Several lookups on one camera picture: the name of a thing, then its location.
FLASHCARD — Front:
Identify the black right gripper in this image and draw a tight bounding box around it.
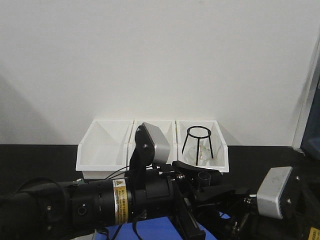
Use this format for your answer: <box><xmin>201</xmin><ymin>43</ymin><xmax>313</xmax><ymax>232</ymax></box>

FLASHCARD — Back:
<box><xmin>199</xmin><ymin>187</ymin><xmax>320</xmax><ymax>240</ymax></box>

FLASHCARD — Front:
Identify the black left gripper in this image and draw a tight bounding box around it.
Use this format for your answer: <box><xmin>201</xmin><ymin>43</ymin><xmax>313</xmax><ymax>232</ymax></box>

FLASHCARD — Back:
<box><xmin>126</xmin><ymin>161</ymin><xmax>236</xmax><ymax>240</ymax></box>

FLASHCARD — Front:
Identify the clear glass test tube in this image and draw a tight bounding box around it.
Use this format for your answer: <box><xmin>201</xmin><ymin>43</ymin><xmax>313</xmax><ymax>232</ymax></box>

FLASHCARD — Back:
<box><xmin>197</xmin><ymin>171</ymin><xmax>211</xmax><ymax>189</ymax></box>

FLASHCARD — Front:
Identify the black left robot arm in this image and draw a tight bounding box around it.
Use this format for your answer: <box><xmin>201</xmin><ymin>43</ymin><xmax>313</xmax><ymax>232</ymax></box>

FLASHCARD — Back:
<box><xmin>0</xmin><ymin>161</ymin><xmax>236</xmax><ymax>240</ymax></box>

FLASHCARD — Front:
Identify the grey pegboard drying rack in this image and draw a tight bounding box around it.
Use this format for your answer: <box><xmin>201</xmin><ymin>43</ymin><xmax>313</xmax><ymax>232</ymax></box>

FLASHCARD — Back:
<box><xmin>301</xmin><ymin>92</ymin><xmax>320</xmax><ymax>161</ymax></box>

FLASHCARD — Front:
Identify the right white storage bin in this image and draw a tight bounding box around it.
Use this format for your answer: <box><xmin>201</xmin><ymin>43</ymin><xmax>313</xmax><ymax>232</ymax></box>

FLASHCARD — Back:
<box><xmin>176</xmin><ymin>119</ymin><xmax>229</xmax><ymax>173</ymax></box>

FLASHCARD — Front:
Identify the white storage bin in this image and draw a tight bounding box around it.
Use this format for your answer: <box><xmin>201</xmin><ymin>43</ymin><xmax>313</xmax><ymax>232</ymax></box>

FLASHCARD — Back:
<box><xmin>127</xmin><ymin>120</ymin><xmax>177</xmax><ymax>167</ymax></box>
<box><xmin>176</xmin><ymin>119</ymin><xmax>229</xmax><ymax>173</ymax></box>
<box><xmin>75</xmin><ymin>119</ymin><xmax>134</xmax><ymax>180</ymax></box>

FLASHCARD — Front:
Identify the clear glass flask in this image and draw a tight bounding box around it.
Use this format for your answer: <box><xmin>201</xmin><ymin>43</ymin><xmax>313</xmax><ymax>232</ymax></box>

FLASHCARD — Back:
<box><xmin>186</xmin><ymin>144</ymin><xmax>212</xmax><ymax>166</ymax></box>

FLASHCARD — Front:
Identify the blue plastic tray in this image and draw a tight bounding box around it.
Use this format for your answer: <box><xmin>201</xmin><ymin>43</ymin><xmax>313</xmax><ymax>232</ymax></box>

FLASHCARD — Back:
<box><xmin>95</xmin><ymin>212</ymin><xmax>233</xmax><ymax>240</ymax></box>

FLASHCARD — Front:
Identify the middle white storage bin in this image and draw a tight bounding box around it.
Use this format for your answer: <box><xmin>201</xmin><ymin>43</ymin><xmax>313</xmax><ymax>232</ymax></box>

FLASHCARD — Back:
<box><xmin>127</xmin><ymin>120</ymin><xmax>177</xmax><ymax>167</ymax></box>

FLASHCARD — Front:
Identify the left white storage bin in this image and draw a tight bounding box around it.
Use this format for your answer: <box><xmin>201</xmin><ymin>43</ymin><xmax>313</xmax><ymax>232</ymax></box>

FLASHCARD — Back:
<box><xmin>75</xmin><ymin>119</ymin><xmax>134</xmax><ymax>180</ymax></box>

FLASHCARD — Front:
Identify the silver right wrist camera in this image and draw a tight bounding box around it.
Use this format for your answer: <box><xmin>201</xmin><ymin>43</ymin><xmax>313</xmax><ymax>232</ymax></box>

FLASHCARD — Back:
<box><xmin>256</xmin><ymin>166</ymin><xmax>293</xmax><ymax>220</ymax></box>

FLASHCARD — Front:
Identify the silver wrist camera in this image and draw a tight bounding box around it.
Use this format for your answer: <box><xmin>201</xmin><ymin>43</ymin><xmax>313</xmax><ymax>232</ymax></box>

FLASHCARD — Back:
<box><xmin>256</xmin><ymin>166</ymin><xmax>293</xmax><ymax>220</ymax></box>
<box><xmin>134</xmin><ymin>122</ymin><xmax>171</xmax><ymax>166</ymax></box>

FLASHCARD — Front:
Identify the black wire tripod stand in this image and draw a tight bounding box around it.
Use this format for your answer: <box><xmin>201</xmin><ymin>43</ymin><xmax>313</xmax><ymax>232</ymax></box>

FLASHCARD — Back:
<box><xmin>181</xmin><ymin>125</ymin><xmax>214</xmax><ymax>164</ymax></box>

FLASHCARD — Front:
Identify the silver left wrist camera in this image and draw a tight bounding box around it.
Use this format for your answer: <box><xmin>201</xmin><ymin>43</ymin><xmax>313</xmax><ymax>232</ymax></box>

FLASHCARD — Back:
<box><xmin>134</xmin><ymin>122</ymin><xmax>171</xmax><ymax>166</ymax></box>

